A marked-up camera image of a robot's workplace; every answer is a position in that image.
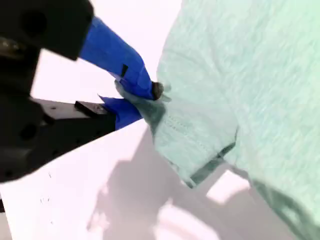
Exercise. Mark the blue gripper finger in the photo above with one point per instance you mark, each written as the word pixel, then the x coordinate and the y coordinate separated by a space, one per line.
pixel 112 52
pixel 87 125

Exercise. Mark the pale green T-shirt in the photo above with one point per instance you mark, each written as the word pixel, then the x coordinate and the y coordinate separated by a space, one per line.
pixel 237 75

